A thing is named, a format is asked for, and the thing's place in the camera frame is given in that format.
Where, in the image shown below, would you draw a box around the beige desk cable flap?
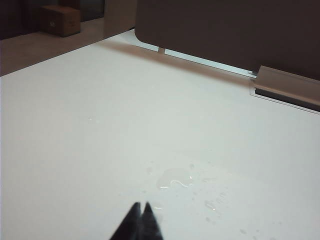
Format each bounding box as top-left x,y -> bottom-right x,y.
249,65 -> 320,113

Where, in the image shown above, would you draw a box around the small water puddle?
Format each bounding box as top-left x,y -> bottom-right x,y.
155,167 -> 195,190

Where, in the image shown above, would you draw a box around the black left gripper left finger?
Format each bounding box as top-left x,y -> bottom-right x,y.
109,201 -> 143,240

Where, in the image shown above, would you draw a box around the brown cardboard box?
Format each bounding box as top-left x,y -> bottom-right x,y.
39,4 -> 82,38

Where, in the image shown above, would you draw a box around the brown desk partition panel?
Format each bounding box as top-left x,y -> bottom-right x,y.
134,0 -> 320,82

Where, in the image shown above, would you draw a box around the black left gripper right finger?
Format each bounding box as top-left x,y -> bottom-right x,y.
136,201 -> 165,240

